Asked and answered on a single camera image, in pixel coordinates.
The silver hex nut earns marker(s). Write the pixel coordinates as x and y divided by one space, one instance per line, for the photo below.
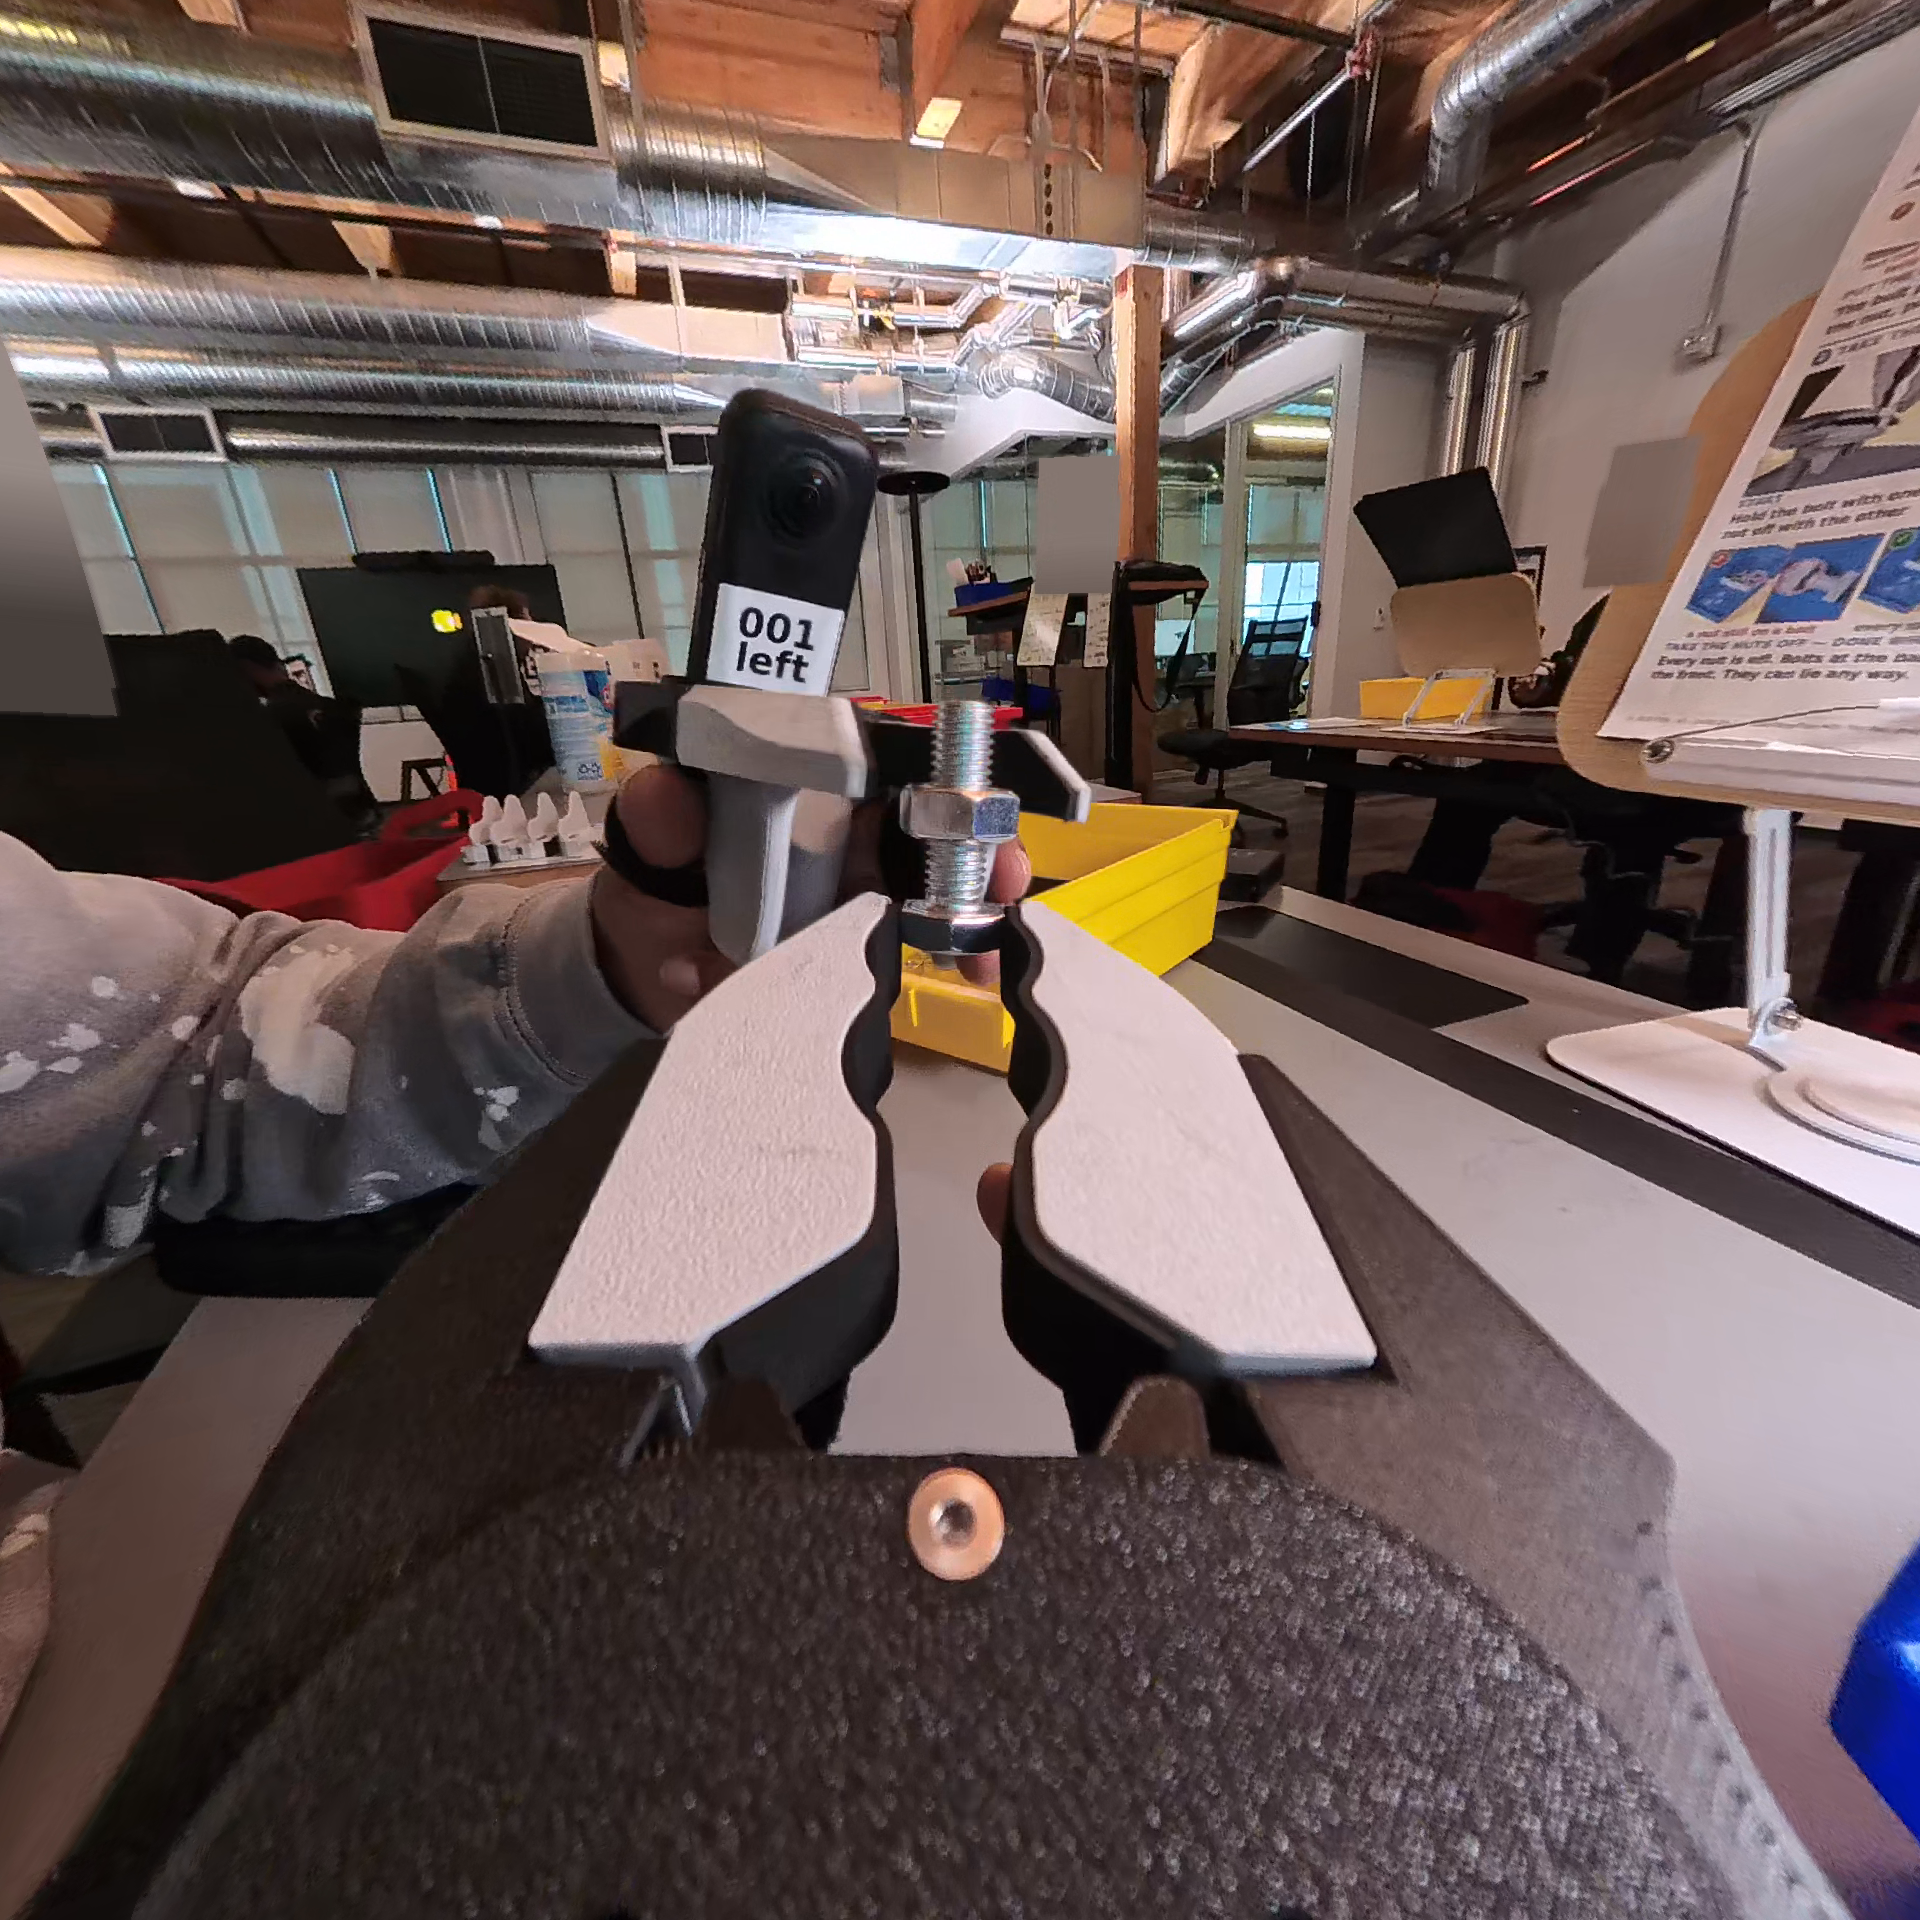
960 811

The black computer monitor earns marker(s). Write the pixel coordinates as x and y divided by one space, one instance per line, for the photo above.
1435 525

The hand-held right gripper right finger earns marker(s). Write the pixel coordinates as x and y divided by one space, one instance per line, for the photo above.
1187 1201

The instruction sheet stand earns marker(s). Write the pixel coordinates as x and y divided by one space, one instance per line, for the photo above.
1772 540

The black office chair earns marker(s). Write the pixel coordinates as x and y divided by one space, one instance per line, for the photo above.
1245 707
331 1237

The silver hex bolt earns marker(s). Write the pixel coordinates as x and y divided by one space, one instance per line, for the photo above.
960 875

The person's left forearm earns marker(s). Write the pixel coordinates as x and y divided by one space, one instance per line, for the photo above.
299 1052

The white plastic bottle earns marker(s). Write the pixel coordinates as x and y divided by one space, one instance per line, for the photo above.
577 720

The row of small white parts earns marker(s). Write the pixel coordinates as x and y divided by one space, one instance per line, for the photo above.
527 833

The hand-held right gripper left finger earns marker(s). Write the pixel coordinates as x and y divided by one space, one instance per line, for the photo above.
720 1201

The person's right hand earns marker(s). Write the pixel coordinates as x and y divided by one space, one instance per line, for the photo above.
995 1208

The blue plastic bin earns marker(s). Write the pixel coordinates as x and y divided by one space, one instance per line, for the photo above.
1884 1696

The red plastic tub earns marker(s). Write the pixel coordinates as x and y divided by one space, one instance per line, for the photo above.
331 875

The yellow plastic bin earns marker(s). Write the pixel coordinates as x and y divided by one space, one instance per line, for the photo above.
1124 872

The wooden desk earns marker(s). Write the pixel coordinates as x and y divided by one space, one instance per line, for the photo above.
1411 738

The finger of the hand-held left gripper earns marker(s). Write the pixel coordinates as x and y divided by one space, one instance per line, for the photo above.
1051 774
765 765

